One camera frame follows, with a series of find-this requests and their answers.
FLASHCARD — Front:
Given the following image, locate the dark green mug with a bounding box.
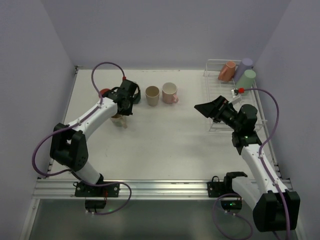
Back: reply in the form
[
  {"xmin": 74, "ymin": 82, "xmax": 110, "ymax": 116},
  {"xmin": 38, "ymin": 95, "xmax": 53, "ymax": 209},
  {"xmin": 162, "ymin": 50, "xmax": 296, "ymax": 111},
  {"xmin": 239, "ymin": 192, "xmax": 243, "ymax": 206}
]
[{"xmin": 133, "ymin": 87, "xmax": 141, "ymax": 105}]

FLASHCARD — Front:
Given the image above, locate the salmon pink plastic cup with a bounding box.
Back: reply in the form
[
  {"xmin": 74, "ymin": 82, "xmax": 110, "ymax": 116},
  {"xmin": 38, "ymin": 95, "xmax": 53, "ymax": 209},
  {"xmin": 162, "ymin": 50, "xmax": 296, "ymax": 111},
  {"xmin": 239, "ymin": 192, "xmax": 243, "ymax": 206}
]
[{"xmin": 100, "ymin": 88, "xmax": 110, "ymax": 98}]

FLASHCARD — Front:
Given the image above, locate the cream floral mug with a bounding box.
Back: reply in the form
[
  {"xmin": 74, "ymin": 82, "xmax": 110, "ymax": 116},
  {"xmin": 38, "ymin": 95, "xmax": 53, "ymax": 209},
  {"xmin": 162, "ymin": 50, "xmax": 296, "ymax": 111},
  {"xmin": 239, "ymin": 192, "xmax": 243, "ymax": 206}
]
[{"xmin": 110, "ymin": 114, "xmax": 128, "ymax": 129}]

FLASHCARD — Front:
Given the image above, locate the beige plastic cup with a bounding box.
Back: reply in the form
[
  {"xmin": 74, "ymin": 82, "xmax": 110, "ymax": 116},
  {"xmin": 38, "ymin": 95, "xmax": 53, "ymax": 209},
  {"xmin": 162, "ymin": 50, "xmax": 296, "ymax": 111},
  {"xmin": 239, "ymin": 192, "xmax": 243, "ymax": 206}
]
[{"xmin": 145, "ymin": 86, "xmax": 160, "ymax": 107}]

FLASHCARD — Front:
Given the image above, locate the light green plastic cup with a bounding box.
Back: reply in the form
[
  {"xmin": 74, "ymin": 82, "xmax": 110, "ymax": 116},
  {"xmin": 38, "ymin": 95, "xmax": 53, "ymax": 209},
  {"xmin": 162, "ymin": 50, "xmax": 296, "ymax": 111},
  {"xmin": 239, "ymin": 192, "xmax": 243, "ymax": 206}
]
[{"xmin": 235, "ymin": 69, "xmax": 256, "ymax": 89}]

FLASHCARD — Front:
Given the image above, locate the orange mug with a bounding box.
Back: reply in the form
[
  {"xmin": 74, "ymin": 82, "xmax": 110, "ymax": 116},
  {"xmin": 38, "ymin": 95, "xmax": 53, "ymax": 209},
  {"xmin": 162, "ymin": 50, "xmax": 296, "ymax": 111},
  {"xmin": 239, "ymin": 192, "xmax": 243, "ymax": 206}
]
[{"xmin": 218, "ymin": 61, "xmax": 237, "ymax": 82}]

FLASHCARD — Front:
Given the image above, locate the light pink mug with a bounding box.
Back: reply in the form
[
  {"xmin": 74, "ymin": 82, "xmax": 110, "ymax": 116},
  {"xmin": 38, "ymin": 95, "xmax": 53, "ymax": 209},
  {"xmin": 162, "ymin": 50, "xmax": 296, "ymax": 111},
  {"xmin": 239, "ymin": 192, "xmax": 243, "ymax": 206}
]
[{"xmin": 162, "ymin": 82, "xmax": 179, "ymax": 104}]

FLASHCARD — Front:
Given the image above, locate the lavender plastic cup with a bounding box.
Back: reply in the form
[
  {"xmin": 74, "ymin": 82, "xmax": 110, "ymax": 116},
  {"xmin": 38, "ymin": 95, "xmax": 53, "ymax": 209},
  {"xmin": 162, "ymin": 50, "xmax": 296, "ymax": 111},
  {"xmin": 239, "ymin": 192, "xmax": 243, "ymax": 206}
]
[{"xmin": 233, "ymin": 57, "xmax": 254, "ymax": 82}]

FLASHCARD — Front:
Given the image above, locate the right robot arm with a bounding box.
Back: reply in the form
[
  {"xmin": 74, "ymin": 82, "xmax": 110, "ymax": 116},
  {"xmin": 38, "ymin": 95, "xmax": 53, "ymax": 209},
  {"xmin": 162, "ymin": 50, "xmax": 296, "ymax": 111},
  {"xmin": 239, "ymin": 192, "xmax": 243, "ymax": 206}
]
[{"xmin": 194, "ymin": 95, "xmax": 301, "ymax": 232}]

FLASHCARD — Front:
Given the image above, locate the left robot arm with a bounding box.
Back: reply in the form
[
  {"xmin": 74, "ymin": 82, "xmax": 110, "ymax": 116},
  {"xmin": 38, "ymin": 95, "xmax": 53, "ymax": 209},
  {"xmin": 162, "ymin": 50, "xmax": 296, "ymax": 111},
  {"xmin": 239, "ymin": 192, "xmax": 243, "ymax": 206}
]
[{"xmin": 49, "ymin": 79, "xmax": 141, "ymax": 185}]

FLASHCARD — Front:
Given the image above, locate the white wire dish rack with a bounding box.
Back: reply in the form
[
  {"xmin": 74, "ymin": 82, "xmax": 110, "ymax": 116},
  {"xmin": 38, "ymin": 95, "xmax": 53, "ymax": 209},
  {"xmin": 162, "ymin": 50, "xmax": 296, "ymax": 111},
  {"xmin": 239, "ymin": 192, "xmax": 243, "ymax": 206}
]
[{"xmin": 203, "ymin": 59, "xmax": 267, "ymax": 132}]

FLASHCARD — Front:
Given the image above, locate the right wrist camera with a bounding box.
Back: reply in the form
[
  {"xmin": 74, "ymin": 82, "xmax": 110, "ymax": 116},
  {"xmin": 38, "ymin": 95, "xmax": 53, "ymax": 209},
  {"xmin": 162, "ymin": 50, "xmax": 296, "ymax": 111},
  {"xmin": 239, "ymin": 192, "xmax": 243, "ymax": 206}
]
[{"xmin": 230, "ymin": 87, "xmax": 245, "ymax": 105}]

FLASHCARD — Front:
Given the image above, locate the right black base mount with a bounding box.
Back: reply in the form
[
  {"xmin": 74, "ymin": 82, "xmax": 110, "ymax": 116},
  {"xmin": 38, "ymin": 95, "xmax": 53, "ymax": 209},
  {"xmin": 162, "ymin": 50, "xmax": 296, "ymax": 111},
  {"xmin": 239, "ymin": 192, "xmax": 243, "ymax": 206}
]
[{"xmin": 207, "ymin": 172, "xmax": 243, "ymax": 213}]

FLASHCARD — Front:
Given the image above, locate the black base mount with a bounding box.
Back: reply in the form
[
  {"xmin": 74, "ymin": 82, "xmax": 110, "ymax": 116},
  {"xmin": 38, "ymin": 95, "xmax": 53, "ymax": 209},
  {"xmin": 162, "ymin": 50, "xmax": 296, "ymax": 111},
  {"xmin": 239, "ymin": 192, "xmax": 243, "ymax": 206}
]
[
  {"xmin": 207, "ymin": 172, "xmax": 243, "ymax": 213},
  {"xmin": 73, "ymin": 182, "xmax": 120, "ymax": 213}
]

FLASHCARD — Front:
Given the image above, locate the aluminium mounting rail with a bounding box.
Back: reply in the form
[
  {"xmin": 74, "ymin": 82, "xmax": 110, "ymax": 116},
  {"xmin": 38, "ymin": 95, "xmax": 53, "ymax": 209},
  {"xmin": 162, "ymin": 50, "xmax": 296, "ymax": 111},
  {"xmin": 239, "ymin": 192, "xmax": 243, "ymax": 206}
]
[{"xmin": 31, "ymin": 178, "xmax": 297, "ymax": 201}]

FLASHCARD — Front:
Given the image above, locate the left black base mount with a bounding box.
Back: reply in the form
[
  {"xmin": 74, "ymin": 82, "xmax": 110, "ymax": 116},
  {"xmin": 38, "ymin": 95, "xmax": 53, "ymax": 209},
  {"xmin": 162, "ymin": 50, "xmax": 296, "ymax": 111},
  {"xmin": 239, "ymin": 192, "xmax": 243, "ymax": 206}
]
[{"xmin": 73, "ymin": 182, "xmax": 120, "ymax": 213}]

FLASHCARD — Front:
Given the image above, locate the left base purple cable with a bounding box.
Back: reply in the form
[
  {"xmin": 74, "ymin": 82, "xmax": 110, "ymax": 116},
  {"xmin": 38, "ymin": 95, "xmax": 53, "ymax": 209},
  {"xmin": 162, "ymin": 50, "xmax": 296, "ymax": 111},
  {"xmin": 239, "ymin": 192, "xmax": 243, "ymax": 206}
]
[{"xmin": 84, "ymin": 182, "xmax": 133, "ymax": 216}]

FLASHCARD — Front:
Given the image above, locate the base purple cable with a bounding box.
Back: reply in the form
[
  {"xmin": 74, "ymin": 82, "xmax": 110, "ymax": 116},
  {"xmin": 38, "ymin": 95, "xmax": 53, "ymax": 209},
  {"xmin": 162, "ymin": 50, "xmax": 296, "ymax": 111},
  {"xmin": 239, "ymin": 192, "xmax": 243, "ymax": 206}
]
[
  {"xmin": 84, "ymin": 182, "xmax": 133, "ymax": 216},
  {"xmin": 211, "ymin": 193, "xmax": 253, "ymax": 240}
]

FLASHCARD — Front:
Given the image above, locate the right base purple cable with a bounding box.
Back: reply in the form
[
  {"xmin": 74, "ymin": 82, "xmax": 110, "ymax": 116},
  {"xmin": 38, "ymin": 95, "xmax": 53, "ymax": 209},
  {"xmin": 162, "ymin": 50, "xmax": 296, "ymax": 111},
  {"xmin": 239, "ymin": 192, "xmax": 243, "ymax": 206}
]
[{"xmin": 211, "ymin": 193, "xmax": 253, "ymax": 240}]

